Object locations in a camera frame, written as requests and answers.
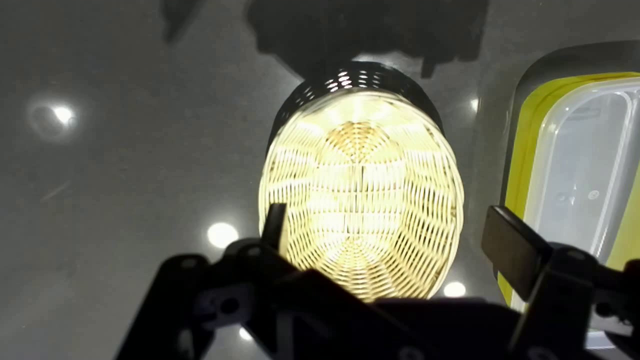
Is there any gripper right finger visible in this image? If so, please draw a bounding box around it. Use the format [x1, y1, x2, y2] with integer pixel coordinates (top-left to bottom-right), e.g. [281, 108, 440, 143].
[481, 205, 640, 360]

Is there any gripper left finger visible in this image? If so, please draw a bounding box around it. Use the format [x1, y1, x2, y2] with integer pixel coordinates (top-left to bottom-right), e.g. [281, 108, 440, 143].
[116, 202, 401, 360]

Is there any clear plastic container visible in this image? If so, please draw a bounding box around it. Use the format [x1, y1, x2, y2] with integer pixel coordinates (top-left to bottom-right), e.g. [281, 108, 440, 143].
[510, 76, 640, 350]

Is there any yellow-green plastic container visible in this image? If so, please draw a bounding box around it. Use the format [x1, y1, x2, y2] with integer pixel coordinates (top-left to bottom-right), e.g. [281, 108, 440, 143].
[497, 72, 640, 307]

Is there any cream woven wicker basket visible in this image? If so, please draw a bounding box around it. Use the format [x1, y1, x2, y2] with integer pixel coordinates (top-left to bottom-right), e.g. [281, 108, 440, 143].
[258, 61, 465, 303]

